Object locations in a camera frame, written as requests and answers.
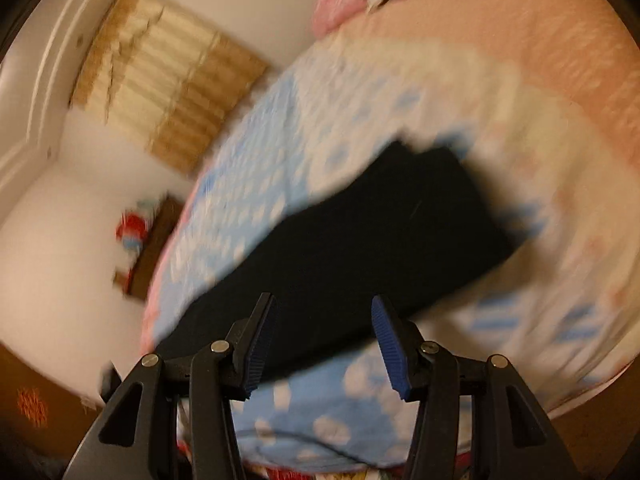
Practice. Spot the short beige patterned curtain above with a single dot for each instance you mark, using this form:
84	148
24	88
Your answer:
165	85

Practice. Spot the blue and pink printed blanket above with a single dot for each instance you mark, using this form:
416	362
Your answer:
350	110

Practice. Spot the black pants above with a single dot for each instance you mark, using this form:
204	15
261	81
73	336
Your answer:
350	240

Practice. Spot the pile of red gift bags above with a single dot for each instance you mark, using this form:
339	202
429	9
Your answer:
132	230

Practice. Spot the pink floral rolled blanket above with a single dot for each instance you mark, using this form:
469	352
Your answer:
337	5

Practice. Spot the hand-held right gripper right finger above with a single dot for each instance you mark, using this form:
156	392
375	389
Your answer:
392	350

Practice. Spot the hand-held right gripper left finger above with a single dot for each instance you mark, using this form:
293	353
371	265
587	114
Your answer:
260	345

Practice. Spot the dark wooden dresser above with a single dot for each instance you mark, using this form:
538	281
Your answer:
155	250

